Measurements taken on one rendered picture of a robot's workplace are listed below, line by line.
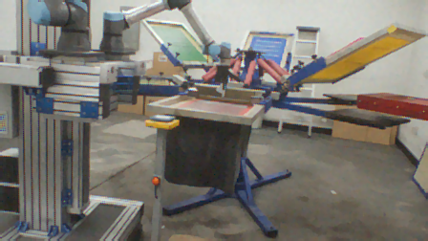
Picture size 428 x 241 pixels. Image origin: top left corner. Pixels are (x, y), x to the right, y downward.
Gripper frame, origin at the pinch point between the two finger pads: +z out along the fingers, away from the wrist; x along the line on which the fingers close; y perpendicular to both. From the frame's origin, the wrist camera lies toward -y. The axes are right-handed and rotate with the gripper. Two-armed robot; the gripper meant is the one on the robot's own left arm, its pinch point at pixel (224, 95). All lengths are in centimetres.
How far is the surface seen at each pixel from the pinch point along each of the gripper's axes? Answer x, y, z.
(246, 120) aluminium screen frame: 60, -26, 3
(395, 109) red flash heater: 3, -107, -4
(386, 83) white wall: -413, -170, 5
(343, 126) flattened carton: -399, -113, 82
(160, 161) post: 79, 11, 26
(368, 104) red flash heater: -6, -92, -4
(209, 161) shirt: 50, -6, 31
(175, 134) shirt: 50, 15, 19
